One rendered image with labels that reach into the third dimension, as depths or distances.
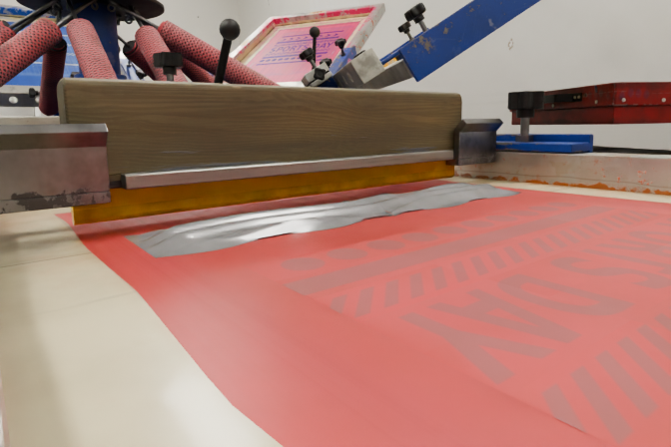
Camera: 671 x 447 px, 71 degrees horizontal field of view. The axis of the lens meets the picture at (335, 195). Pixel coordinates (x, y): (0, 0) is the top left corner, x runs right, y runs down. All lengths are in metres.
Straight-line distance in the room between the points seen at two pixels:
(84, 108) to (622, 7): 2.31
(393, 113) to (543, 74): 2.12
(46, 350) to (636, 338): 0.19
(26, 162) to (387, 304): 0.24
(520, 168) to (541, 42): 2.04
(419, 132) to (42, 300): 0.39
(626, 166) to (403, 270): 0.35
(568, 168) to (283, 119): 0.32
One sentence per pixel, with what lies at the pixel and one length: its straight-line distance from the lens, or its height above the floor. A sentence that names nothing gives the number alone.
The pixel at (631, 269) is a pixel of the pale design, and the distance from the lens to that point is 0.27.
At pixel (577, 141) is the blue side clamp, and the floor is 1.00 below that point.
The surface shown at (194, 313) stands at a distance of 0.19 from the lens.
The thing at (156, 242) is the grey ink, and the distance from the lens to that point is 0.31.
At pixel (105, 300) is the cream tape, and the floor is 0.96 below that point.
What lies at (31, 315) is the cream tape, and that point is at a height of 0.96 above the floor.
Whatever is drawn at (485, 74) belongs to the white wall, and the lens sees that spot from 2.77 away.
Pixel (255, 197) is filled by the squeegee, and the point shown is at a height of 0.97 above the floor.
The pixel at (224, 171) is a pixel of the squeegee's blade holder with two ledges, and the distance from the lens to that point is 0.37.
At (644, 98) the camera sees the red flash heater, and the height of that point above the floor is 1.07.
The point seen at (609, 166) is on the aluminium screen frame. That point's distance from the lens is 0.55.
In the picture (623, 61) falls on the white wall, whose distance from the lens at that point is 2.44.
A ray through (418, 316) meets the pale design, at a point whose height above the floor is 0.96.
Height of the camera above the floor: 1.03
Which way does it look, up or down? 8 degrees down
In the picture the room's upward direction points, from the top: 1 degrees counter-clockwise
